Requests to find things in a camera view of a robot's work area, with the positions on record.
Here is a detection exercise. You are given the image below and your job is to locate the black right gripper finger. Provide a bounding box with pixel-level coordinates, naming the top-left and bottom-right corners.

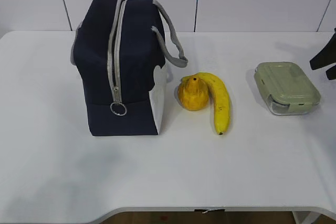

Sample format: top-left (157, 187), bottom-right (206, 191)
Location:
top-left (309, 32), bottom-right (335, 70)
top-left (325, 68), bottom-right (336, 80)

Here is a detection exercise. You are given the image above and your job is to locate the yellow banana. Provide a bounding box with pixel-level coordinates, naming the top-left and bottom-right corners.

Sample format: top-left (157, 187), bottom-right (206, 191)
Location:
top-left (194, 72), bottom-right (230, 135)

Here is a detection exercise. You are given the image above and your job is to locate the yellow pear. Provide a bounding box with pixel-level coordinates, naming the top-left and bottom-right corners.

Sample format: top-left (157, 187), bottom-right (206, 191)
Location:
top-left (177, 75), bottom-right (209, 111)

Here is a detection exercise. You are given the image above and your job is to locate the navy blue lunch bag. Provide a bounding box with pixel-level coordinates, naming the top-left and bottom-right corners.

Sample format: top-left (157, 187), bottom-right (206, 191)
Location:
top-left (71, 0), bottom-right (188, 136)

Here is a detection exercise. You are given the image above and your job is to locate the white table leg frame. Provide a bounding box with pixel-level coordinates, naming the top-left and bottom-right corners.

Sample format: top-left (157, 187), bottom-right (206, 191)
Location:
top-left (292, 211), bottom-right (335, 224)

